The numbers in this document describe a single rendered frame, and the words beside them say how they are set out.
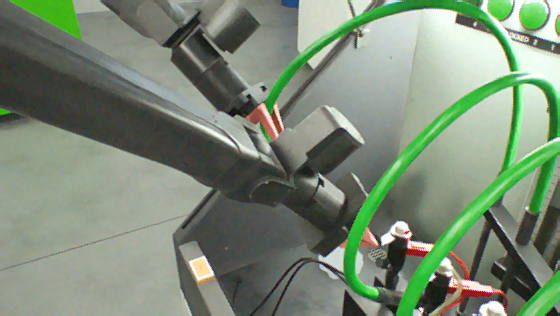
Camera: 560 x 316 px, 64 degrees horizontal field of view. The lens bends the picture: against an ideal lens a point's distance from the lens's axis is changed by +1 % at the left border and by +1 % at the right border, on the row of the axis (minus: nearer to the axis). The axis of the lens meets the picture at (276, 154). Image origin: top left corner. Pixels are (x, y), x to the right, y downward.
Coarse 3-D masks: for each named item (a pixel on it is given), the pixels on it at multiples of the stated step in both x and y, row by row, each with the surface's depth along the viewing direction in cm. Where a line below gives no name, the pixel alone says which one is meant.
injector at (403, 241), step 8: (392, 232) 64; (400, 240) 64; (408, 240) 64; (392, 248) 65; (400, 248) 65; (392, 256) 66; (400, 256) 65; (376, 264) 66; (384, 264) 66; (392, 264) 66; (400, 264) 66; (392, 272) 68; (392, 280) 68; (392, 288) 70; (384, 304) 72
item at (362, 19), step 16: (416, 0) 55; (432, 0) 55; (448, 0) 55; (368, 16) 55; (384, 16) 55; (480, 16) 56; (336, 32) 56; (496, 32) 58; (320, 48) 56; (512, 48) 59; (512, 64) 60; (288, 80) 58; (272, 96) 59; (512, 96) 63; (512, 112) 65; (512, 128) 66; (512, 144) 67; (512, 160) 68
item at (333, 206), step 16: (320, 176) 55; (352, 176) 58; (320, 192) 53; (336, 192) 55; (352, 192) 57; (304, 208) 53; (320, 208) 54; (336, 208) 55; (352, 208) 55; (304, 224) 60; (320, 224) 56; (336, 224) 56; (304, 240) 58; (320, 240) 56
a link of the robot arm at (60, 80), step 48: (0, 0) 26; (0, 48) 25; (48, 48) 27; (96, 48) 32; (0, 96) 27; (48, 96) 28; (96, 96) 30; (144, 96) 33; (144, 144) 35; (192, 144) 38; (240, 144) 41; (240, 192) 45
